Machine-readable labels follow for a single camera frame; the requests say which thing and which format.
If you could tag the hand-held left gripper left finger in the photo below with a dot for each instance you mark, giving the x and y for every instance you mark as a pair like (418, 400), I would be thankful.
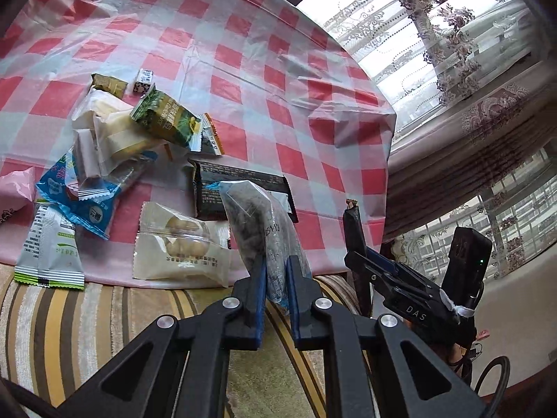
(257, 313)

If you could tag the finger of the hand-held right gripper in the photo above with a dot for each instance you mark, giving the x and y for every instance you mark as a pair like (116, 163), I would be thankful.
(363, 270)
(383, 263)

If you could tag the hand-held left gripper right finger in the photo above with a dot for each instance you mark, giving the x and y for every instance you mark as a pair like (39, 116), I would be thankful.
(293, 313)

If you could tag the clear packet of dark seeds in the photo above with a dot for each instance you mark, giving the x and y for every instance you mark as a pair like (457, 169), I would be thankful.
(248, 226)

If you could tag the blue seed packet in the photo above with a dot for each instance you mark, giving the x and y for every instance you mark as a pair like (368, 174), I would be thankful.
(87, 213)

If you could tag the clear cake packet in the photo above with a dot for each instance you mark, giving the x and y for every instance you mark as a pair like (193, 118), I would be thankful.
(126, 139)
(102, 106)

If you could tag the clear packet of round pastries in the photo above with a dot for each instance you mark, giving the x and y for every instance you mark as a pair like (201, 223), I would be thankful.
(182, 265)

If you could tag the black snack bar packet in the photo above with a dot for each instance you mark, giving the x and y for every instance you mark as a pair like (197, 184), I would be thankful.
(209, 204)

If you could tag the small orange and grey packet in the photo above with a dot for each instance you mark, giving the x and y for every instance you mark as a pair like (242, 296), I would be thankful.
(211, 139)

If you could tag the red checkered tablecloth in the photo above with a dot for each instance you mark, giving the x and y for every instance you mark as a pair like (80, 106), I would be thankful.
(261, 96)

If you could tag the green snack packet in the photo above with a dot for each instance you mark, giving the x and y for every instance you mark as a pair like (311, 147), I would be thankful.
(169, 117)

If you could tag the green and white striped packet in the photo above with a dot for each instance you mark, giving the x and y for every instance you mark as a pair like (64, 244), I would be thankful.
(48, 252)

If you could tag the white snack packet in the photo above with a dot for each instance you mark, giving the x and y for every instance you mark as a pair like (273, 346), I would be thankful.
(87, 152)

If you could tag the white lace curtain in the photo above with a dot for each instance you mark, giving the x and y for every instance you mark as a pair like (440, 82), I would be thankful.
(435, 30)

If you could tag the small black and white candy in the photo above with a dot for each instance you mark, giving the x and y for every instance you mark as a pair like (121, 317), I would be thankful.
(143, 80)

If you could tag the pink snack packet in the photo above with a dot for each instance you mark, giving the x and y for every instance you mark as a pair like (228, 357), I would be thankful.
(15, 191)

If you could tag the olive green pea packet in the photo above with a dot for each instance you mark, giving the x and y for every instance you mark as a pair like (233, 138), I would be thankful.
(106, 83)

